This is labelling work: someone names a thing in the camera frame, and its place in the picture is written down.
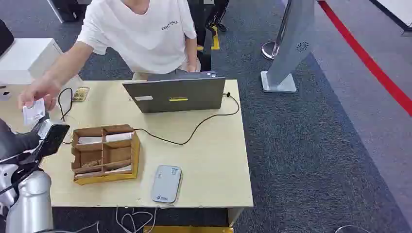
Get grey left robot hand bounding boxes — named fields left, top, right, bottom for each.
left=0, top=116, right=70, bottom=165

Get white card stack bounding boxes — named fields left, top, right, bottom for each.
left=78, top=136, right=103, bottom=145
left=105, top=132, right=134, bottom=142
left=105, top=165, right=133, bottom=174

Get person's right hand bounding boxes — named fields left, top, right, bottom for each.
left=17, top=75, right=62, bottom=112

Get wooden card box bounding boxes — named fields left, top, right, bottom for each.
left=70, top=124, right=141, bottom=186

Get white cabinet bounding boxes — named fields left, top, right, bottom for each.
left=0, top=38, right=64, bottom=85

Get black monitor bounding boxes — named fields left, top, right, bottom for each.
left=0, top=19, right=16, bottom=58

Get grey card reader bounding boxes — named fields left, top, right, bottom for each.
left=151, top=165, right=183, bottom=204

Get grey laptop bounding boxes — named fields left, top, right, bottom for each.
left=122, top=71, right=226, bottom=114

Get person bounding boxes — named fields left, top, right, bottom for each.
left=17, top=0, right=202, bottom=112

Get pale wooden desk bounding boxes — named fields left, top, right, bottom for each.
left=0, top=79, right=254, bottom=228

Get yellow box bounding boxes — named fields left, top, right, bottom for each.
left=143, top=225, right=234, bottom=233

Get grey kiosk stand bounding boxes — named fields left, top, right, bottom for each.
left=260, top=0, right=316, bottom=94

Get thin black cable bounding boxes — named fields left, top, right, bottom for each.
left=57, top=87, right=74, bottom=123

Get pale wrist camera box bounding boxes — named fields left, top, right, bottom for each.
left=0, top=164, right=19, bottom=208

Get white cables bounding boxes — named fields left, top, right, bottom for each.
left=74, top=207, right=159, bottom=233

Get black laptop cable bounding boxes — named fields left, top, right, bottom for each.
left=133, top=92, right=241, bottom=146

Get chrome stanchion post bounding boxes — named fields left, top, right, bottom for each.
left=261, top=0, right=293, bottom=61

